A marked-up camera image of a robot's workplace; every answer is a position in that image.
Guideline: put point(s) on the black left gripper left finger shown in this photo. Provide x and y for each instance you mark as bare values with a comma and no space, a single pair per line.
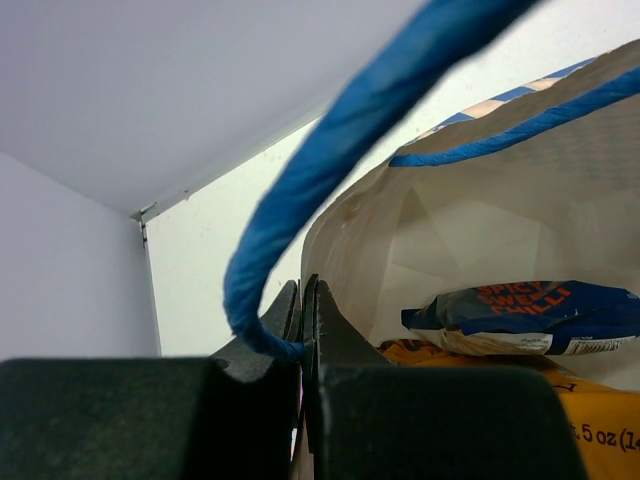
229,415

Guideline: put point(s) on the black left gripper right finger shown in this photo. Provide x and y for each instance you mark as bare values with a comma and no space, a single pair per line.
368,418

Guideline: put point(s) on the blue Burts chips bag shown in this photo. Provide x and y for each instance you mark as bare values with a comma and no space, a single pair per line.
528,318

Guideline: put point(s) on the orange yellow snack bag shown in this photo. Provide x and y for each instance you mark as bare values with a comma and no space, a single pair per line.
604,420

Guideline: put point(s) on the blue checkered paper bag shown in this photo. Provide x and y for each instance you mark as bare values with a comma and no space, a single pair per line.
540,183

